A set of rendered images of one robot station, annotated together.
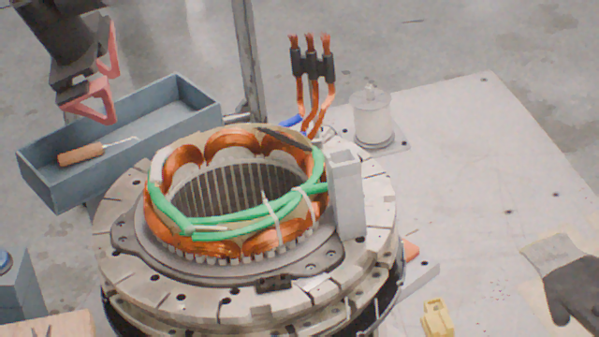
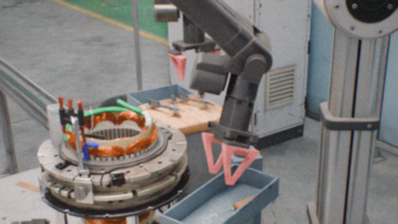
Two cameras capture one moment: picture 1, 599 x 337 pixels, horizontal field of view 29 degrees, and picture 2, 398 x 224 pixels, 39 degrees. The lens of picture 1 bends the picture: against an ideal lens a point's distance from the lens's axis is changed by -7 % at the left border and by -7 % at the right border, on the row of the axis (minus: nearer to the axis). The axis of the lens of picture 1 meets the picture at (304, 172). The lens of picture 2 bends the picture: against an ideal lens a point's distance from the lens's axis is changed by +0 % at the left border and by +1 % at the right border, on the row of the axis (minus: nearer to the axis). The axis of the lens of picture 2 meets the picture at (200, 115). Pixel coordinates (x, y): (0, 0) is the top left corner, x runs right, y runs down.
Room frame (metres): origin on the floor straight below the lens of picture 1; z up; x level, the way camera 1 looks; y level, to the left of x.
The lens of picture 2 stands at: (2.10, -0.16, 1.60)
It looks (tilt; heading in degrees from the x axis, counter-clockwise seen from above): 22 degrees down; 158
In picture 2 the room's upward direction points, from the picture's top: 1 degrees counter-clockwise
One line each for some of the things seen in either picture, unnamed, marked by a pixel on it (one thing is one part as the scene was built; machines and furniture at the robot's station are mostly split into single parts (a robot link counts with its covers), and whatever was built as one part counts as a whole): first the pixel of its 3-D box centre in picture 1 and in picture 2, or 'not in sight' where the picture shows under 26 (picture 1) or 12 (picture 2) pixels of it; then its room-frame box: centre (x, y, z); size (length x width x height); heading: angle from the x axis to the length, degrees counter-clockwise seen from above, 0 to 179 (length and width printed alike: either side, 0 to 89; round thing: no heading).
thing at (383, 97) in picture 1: (372, 117); not in sight; (1.56, -0.11, 0.82); 0.06 x 0.06 x 0.07
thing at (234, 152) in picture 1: (232, 153); not in sight; (1.09, 0.07, 1.12); 0.05 x 0.01 x 0.02; 97
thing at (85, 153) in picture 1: (80, 154); (246, 203); (1.25, 0.28, 1.03); 0.06 x 0.02 x 0.02; 106
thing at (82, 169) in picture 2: (308, 98); (81, 146); (1.11, -0.01, 1.15); 0.03 x 0.02 x 0.12; 179
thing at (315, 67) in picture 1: (312, 64); (71, 116); (1.09, -0.02, 1.21); 0.04 x 0.04 x 0.03; 7
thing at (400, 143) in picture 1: (372, 113); not in sight; (1.56, -0.11, 0.83); 0.09 x 0.09 x 0.10; 13
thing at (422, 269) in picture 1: (385, 264); not in sight; (1.26, -0.09, 0.79); 0.12 x 0.09 x 0.02; 38
